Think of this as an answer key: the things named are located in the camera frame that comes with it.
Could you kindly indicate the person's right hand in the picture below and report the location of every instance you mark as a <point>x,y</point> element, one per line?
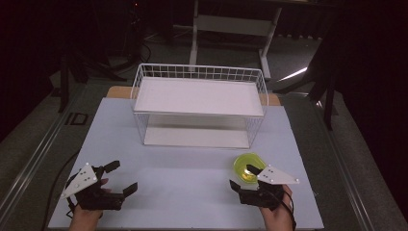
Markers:
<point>278,213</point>

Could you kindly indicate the metal floor rail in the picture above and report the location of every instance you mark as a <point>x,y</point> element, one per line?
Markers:
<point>35,154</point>
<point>348,166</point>

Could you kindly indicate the white metal table frame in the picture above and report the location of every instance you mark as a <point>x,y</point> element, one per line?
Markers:
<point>232,35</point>

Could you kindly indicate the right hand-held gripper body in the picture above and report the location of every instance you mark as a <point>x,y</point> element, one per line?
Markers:
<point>267,189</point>

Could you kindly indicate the black floor bracket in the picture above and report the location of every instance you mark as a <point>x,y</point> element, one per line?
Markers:
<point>77,118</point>

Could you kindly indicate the black tripod stand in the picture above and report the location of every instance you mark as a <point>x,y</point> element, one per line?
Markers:
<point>83,67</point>
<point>324,83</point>

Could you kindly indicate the person's left hand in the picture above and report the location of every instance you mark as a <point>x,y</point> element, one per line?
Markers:
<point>88,215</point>

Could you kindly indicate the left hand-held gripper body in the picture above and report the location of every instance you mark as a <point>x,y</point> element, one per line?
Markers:
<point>93,195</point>

